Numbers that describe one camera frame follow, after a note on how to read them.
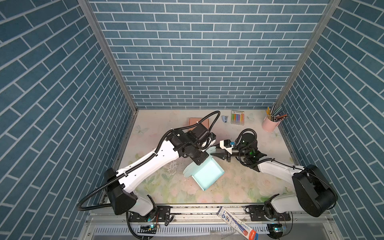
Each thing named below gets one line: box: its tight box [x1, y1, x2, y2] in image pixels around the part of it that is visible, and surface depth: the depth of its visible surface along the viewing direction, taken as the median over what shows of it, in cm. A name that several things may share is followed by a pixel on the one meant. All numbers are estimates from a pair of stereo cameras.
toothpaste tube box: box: [217, 206, 259, 240], surface depth 71 cm
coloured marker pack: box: [230, 110, 245, 126], surface depth 117 cm
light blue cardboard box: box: [183, 146, 225, 191], surface depth 83 cm
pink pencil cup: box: [261, 116, 281, 133], surface depth 107 cm
